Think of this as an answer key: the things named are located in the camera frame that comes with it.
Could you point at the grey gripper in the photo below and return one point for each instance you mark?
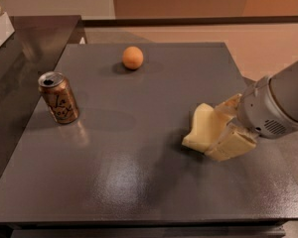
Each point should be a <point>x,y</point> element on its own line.
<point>258,109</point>

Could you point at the orange fruit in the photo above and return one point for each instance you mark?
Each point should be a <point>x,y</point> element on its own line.
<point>132,58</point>

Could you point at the orange LaCroix can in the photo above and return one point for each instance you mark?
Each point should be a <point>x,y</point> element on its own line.
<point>56,90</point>

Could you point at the yellow sponge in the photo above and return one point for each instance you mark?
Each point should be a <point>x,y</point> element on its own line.
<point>207,125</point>

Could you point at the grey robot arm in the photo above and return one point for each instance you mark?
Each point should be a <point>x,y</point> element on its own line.
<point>284,86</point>

